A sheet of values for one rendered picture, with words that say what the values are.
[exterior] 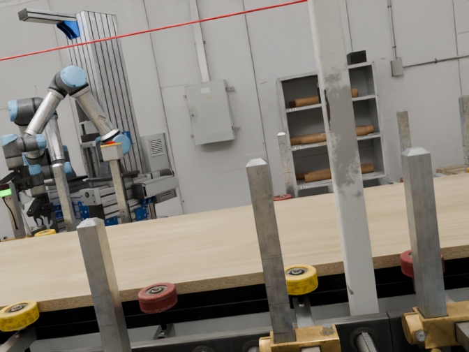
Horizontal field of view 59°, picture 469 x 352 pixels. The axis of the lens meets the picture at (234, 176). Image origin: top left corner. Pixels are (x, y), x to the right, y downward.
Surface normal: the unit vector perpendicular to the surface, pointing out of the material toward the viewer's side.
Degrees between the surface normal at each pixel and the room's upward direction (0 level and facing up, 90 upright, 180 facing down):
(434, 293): 90
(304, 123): 90
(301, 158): 90
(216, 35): 90
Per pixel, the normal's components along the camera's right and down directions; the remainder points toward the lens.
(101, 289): -0.07, 0.15
